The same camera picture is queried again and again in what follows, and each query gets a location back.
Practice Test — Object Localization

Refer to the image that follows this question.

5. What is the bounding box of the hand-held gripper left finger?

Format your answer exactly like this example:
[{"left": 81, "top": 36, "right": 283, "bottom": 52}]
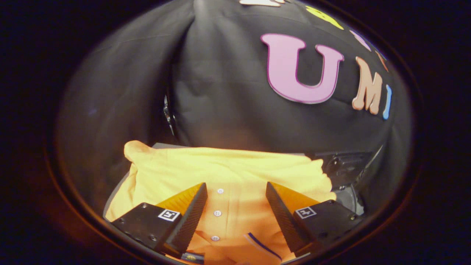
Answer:
[{"left": 110, "top": 182, "right": 208, "bottom": 258}]

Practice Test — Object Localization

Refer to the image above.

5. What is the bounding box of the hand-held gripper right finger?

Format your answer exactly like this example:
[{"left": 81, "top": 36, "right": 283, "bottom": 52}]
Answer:
[{"left": 266, "top": 181, "right": 365, "bottom": 254}]

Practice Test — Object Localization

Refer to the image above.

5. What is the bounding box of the orange polo shirt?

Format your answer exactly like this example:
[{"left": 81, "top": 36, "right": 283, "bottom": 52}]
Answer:
[{"left": 105, "top": 140, "right": 337, "bottom": 265}]

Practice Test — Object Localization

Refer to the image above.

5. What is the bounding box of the dark washing machine lid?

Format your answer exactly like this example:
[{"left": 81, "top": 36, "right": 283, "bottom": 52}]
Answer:
[{"left": 307, "top": 145, "right": 384, "bottom": 192}]

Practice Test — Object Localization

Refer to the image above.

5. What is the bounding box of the grey and white cabinet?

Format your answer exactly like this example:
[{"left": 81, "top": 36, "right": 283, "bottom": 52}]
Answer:
[{"left": 103, "top": 142, "right": 192, "bottom": 221}]

